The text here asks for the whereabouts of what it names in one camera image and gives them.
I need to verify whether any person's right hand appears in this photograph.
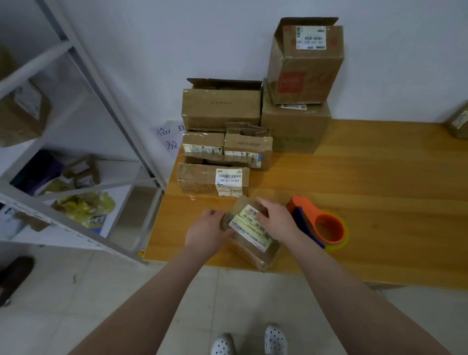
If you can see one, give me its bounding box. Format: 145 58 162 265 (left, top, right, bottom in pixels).
254 197 302 246

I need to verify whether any person's left hand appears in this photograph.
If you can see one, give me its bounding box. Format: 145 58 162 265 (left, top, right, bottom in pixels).
184 209 235 260

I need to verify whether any squat red-printed cardboard box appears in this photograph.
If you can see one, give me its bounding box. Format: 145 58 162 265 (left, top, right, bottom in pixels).
221 195 283 273

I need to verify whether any blue orange tape dispenser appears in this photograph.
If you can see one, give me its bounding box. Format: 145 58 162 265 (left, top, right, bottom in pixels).
287 195 350 253

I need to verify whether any box barcode label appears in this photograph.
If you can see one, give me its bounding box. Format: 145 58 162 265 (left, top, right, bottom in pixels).
177 162 251 197

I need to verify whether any stack of cardboard boxes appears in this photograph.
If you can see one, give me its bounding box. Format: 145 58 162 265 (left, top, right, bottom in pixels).
181 17 345 171

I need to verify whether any small brown cardboard box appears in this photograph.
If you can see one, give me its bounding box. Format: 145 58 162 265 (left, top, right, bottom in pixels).
448 102 468 140

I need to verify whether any person's right forearm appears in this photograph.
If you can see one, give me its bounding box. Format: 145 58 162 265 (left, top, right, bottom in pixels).
281 230 450 355

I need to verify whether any person's left forearm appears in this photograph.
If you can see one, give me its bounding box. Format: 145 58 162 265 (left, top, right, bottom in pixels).
69 249 213 355

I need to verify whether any white perforated clog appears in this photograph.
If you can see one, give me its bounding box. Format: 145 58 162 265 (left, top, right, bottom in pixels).
211 334 236 355
263 324 290 355

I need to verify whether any wooden table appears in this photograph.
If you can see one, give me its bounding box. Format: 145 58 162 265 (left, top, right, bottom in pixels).
142 119 468 290

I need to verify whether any yellow plastic bag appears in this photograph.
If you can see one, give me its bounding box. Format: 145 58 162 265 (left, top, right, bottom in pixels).
51 190 117 229

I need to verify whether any small open carton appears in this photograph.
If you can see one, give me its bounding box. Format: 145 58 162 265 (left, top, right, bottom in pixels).
62 155 102 190

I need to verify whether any dark blue bag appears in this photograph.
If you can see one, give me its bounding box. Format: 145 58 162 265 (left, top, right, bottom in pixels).
7 148 67 197

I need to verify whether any white plastic bag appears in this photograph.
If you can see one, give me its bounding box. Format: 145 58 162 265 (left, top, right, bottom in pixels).
0 205 26 238

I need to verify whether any large worn shelf carton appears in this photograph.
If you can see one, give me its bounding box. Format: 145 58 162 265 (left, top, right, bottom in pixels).
0 47 52 149

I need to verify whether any grey metal shelf rack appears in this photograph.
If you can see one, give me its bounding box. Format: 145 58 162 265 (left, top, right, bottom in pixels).
0 0 168 264

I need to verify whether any white paper wall sign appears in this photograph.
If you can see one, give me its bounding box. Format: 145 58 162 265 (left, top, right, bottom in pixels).
154 120 185 155

